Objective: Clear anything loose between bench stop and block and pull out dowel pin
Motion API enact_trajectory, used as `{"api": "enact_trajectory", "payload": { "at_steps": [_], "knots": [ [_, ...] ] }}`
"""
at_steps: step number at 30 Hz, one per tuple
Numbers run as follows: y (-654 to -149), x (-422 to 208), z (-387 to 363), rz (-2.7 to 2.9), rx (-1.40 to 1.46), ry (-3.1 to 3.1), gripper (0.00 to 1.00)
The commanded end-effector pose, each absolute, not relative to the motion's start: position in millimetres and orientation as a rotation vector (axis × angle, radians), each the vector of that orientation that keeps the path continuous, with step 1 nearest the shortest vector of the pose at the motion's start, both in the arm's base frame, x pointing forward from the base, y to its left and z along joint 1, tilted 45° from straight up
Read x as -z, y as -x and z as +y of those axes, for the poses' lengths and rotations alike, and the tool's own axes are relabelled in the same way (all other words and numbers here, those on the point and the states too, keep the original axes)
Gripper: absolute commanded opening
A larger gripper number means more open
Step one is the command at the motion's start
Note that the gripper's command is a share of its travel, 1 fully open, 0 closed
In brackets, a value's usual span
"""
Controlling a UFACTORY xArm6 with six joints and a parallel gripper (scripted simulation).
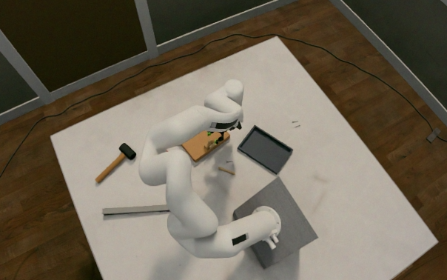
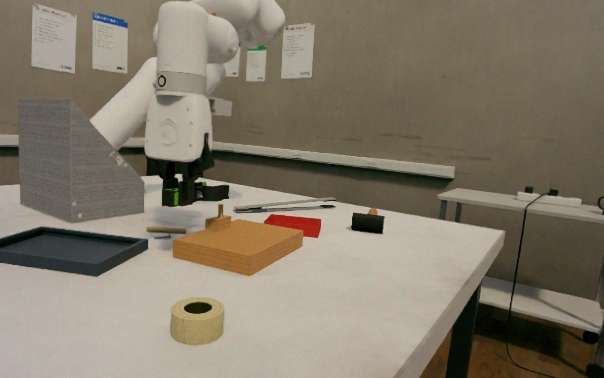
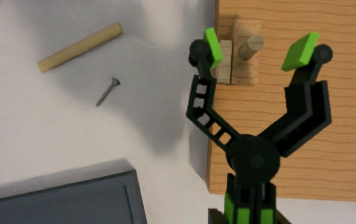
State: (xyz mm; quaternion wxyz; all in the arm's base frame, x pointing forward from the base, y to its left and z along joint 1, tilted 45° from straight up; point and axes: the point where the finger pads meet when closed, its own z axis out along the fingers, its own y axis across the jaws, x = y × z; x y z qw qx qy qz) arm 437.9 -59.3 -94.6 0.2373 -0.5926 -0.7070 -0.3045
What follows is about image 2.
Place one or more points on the brown wooden board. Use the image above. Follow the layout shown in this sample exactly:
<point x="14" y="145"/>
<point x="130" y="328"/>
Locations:
<point x="245" y="248"/>

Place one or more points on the dark green mallet with tan wooden handle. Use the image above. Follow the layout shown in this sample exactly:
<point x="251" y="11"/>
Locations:
<point x="370" y="222"/>

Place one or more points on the red shallow tray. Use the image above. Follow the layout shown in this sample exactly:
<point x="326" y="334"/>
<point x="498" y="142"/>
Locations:
<point x="310" y="226"/>

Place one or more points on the small wooden block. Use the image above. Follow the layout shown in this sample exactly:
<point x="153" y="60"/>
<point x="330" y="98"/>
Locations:
<point x="217" y="224"/>

